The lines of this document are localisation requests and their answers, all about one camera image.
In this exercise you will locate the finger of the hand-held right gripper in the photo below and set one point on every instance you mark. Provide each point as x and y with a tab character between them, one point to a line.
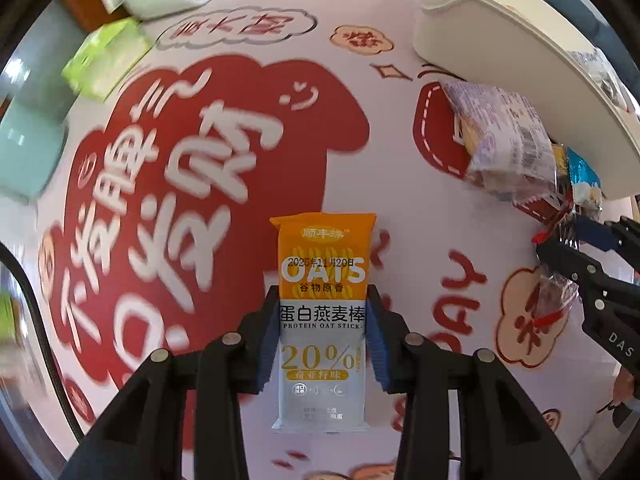
592	234
565	257

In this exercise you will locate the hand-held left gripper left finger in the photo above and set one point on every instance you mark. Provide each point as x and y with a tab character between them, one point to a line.
268	342

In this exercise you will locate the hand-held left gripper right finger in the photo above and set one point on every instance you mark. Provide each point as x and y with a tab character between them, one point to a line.
376	345

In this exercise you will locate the orange white oat bar packet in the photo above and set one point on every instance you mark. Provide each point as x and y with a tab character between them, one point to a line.
322	270

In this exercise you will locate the clear plastic snack packet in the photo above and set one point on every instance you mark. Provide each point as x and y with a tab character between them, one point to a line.
500	120

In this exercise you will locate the white plastic storage bin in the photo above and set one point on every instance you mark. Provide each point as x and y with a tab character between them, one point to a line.
500	45

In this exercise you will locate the person's right hand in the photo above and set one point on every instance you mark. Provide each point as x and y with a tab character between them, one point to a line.
626	385

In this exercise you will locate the blue snack packet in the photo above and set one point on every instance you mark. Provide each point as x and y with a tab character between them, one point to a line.
582	175

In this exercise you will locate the mint green canister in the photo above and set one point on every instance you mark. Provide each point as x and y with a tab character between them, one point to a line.
27	147

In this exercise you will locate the green tissue pack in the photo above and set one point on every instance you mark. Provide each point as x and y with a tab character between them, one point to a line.
105	57

